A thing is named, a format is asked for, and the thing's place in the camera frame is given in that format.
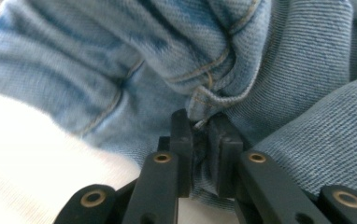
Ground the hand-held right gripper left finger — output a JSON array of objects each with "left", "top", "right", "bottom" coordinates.
[{"left": 157, "top": 108, "right": 195, "bottom": 199}]

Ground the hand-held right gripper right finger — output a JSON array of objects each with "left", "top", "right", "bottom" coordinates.
[{"left": 207, "top": 113, "right": 245, "bottom": 199}]

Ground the blue denim garment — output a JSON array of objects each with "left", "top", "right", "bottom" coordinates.
[{"left": 0, "top": 0, "right": 357, "bottom": 213}]

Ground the white mesh laundry bag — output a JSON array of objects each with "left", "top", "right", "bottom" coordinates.
[{"left": 0, "top": 85, "right": 240, "bottom": 224}]

